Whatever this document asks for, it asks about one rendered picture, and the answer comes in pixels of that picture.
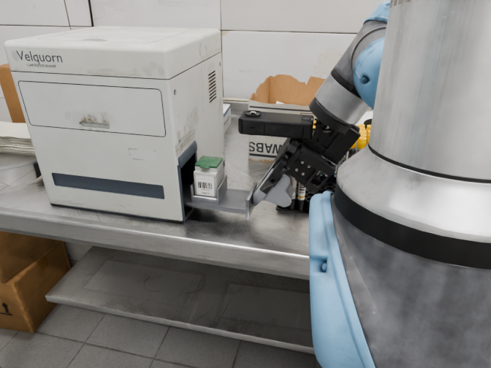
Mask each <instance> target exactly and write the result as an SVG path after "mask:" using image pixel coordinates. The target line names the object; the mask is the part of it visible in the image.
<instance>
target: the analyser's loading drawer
mask: <svg viewBox="0 0 491 368"><path fill-rule="evenodd" d="M182 188H183V203H184V207H193V208H199V209H205V210H215V211H222V212H233V213H239V214H245V219H246V220H249V218H250V217H251V213H252V211H253V209H254V205H253V194H254V191H255V190H256V188H257V182H254V183H253V185H252V186H251V190H250V191H244V190H237V189H231V188H227V175H225V176H224V178H223V180H222V181H221V183H220V185H219V186H218V187H217V189H216V199H214V198H208V197H201V196H195V187H194V182H193V183H192V184H186V183H182Z"/></svg>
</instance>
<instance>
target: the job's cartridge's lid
mask: <svg viewBox="0 0 491 368"><path fill-rule="evenodd" d="M222 160H223V158H219V157H212V156H202V157H201V158H200V159H199V160H198V162H196V163H195V166H200V168H204V169H209V168H215V169H217V167H218V165H219V164H220V163H221V162H222Z"/></svg>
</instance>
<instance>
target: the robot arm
mask: <svg viewBox="0 0 491 368"><path fill-rule="evenodd" d="M369 108H371V109H372V110H373V118H372V123H371V127H370V136H369V141H368V144H367V145H366V146H365V147H364V148H363V149H361V150H360V151H359V152H357V153H356V154H354V155H353V156H352V157H351V158H349V159H347V160H346V161H344V162H343V163H342V164H341V165H340V167H339V168H338V173H337V178H336V184H335V194H334V193H333V192H332V191H325V192H324V193H323V194H321V193H318V194H316V193H317V192H318V191H319V190H320V188H321V187H322V186H323V185H324V184H325V183H326V182H327V180H328V179H329V178H330V177H331V176H332V174H333V173H334V172H335V170H336V165H337V164H338V162H339V161H340V160H341V159H342V157H344V156H345V154H346V153H347V152H348V151H349V149H350V148H351V147H352V146H353V144H354V143H355V142H356V141H357V140H358V139H359V138H360V137H361V134H360V133H359V130H360V128H359V127H358V126H356V125H355V124H357V123H358V121H359V120H360V119H361V118H362V116H363V115H364V114H365V113H366V112H367V111H368V109H369ZM309 109H310V111H311V112H312V113H313V114H314V115H315V116H316V118H315V120H316V123H313V116H312V115H298V114H289V113H278V112H261V111H258V110H245V111H243V113H242V114H241V116H240V117H239V119H238V131H239V133H240V134H247V135H259V136H269V137H286V138H287V139H286V141H285V143H284V144H283V145H282V147H281V149H280V150H279V152H278V155H277V156H276V158H275V160H274V161H273V163H272V164H271V166H270V168H269V169H268V170H267V172H266V174H265V175H264V177H263V178H262V180H261V182H260V183H259V185H258V186H257V188H256V190H255V191H254V194H253V205H254V206H257V205H258V203H260V201H267V202H271V203H273V204H277V205H279V206H281V207H288V206H289V205H290V204H291V203H292V200H291V198H290V196H291V195H292V194H293V193H294V189H293V187H292V185H291V184H290V182H291V180H290V177H291V176H292V177H294V178H295V180H296V181H297V182H299V183H301V184H302V185H304V187H305V188H307V189H308V190H310V191H312V192H313V193H315V195H314V196H312V198H311V200H310V207H309V261H310V298H311V328H312V338H313V349H314V353H315V356H316V359H317V361H318V362H319V364H320V365H321V367H322V368H491V0H391V1H383V2H381V3H380V4H379V5H378V6H377V8H376V9H375V10H374V11H373V13H372V14H371V16H370V17H369V18H367V19H366V20H365V22H364V23H363V27H362V28H361V29H360V30H359V32H358V34H357V35H356V36H355V38H354V39H353V41H352V42H351V44H350V45H349V46H348V48H347V49H346V51H345V52H344V54H343V55H342V56H341V58H340V59H339V61H338V62H337V63H336V65H335V66H334V68H333V70H332V71H331V72H330V74H329V75H328V77H327V78H326V80H325V81H324V82H323V84H322V85H321V87H320V88H319V89H318V91H317V92H316V94H315V98H314V99H313V100H312V102H311V103H310V104H309ZM313 125H315V126H316V128H313ZM328 126H329V127H328ZM324 173H325V174H326V175H328V176H327V177H326V178H325V179H324V181H323V182H322V183H321V185H320V186H319V187H317V186H316V185H317V184H318V183H319V181H320V176H321V175H323V174H324ZM311 182H312V183H311ZM313 183H314V184H316V185H314V184H313Z"/></svg>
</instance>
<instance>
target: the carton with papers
mask: <svg viewBox="0 0 491 368"><path fill-rule="evenodd" d="M325 80H326V79H323V78H320V77H312V76H310V78H309V80H308V83H307V85H306V84H305V82H303V83H302V82H299V81H298V80H297V79H296V78H294V77H293V76H291V75H287V74H277V75H276V76H274V77H273V76H269V77H267V78H266V79H265V81H264V82H263V83H261V84H260V85H259V87H258V88H257V89H256V93H253V94H251V97H250V99H249V100H248V110H258V111H261V112H278V113H289V114H298V115H312V116H313V121H316V120H315V118H316V116H315V115H314V114H313V113H312V112H311V111H310V109H309V104H310V103H311V102H312V100H313V99H314V98H315V94H316V92H317V91H318V89H319V88H320V87H321V85H322V84H323V82H324V81H325ZM286 139H287V138H286V137H269V136H259V135H248V160H251V161H264V162H273V161H274V160H275V158H276V156H277V155H278V152H279V150H280V149H281V147H282V145H283V144H284V143H285V141H286Z"/></svg>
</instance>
